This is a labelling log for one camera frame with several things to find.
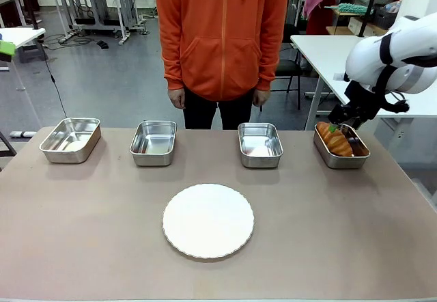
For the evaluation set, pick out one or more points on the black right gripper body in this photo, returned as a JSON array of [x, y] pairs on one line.
[[362, 102]]

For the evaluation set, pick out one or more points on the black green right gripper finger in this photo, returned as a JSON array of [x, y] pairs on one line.
[[338, 115], [355, 123]]

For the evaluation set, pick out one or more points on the rectangular steel container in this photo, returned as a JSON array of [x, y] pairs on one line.
[[153, 145], [343, 163], [260, 146], [70, 139]]

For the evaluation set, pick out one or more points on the person's right forearm orange sleeve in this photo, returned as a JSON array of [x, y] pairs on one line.
[[172, 66]]

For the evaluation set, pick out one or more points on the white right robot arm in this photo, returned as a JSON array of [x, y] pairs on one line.
[[367, 59]]

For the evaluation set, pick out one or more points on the person's left forearm orange sleeve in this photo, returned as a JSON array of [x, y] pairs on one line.
[[271, 66]]

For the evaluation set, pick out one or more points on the person's left hand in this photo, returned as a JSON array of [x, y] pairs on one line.
[[261, 97]]

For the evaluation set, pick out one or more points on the person's right hand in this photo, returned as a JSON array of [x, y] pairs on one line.
[[177, 98]]

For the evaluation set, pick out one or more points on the large white table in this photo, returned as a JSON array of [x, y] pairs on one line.
[[321, 52]]

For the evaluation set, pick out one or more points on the black folding chair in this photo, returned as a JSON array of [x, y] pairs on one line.
[[288, 66]]

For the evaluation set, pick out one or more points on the wooden shelf board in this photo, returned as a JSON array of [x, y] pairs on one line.
[[341, 30]]

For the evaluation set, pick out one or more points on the grey plastic crate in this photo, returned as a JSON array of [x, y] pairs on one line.
[[385, 16]]

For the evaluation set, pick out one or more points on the teal microfibre duster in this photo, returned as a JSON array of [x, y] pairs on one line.
[[348, 8]]

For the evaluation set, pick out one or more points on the black stand pole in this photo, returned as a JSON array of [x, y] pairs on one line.
[[370, 4]]

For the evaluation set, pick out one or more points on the black trousers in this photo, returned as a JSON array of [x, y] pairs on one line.
[[201, 114]]

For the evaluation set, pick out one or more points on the orange hoodie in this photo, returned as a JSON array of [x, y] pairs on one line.
[[222, 35]]

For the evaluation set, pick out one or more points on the white scalloped plate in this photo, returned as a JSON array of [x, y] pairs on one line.
[[208, 221]]

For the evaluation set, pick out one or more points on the black foot pedal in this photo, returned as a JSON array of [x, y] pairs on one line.
[[102, 44]]

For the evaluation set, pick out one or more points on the white power strip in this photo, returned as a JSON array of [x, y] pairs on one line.
[[22, 133]]

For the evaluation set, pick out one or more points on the black tripod pole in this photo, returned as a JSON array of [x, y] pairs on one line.
[[30, 4]]

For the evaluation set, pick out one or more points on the small white table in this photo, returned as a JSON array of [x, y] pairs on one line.
[[20, 35]]

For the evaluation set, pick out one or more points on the bright green box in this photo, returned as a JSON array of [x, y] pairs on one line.
[[7, 48]]

